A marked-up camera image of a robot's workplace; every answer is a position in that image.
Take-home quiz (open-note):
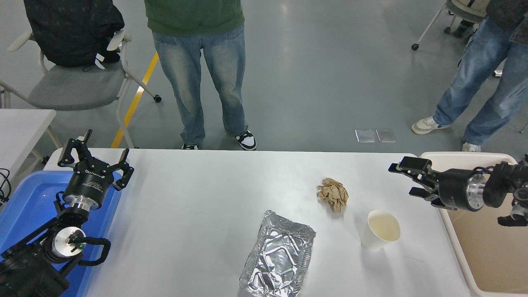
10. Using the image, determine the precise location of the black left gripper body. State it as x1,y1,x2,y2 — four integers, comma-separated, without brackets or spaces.
62,161,116,207

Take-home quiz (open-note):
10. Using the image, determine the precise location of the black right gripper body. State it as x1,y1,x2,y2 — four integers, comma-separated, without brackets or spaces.
437,168,475,212

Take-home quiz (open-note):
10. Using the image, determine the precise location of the white paper cup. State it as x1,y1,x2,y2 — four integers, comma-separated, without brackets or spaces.
361,210,401,251

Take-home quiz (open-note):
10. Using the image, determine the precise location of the silver foil tray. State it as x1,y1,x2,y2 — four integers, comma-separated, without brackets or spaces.
239,210,317,297

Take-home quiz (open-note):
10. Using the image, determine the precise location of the blue plastic tray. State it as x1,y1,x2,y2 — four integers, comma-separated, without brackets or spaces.
0,170,123,297

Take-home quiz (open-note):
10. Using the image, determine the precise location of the white side table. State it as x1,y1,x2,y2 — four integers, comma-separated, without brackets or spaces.
0,108,62,186

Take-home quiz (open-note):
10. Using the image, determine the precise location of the grey seat white chair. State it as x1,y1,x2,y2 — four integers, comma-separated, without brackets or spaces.
0,28,162,149

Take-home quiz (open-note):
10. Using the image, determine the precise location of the large pale plastic bin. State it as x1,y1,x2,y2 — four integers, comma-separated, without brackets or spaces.
420,152,528,297

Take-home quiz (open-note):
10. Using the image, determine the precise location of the yellow floor tape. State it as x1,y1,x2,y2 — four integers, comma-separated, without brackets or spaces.
111,52,159,149

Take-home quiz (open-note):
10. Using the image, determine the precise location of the crumpled tan paper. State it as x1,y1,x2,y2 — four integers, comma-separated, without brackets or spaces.
317,178,349,214

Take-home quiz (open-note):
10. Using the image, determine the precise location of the person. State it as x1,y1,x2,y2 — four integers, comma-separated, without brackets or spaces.
144,0,257,151
411,0,528,152
453,0,491,38

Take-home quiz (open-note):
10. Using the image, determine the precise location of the black jacket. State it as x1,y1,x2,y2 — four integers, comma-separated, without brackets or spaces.
24,0,125,68

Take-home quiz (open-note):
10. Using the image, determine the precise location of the wheeled office chair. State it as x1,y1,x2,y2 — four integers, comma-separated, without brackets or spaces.
412,0,488,51

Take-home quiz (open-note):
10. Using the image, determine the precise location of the black cable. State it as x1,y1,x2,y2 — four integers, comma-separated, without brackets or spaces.
0,168,12,205

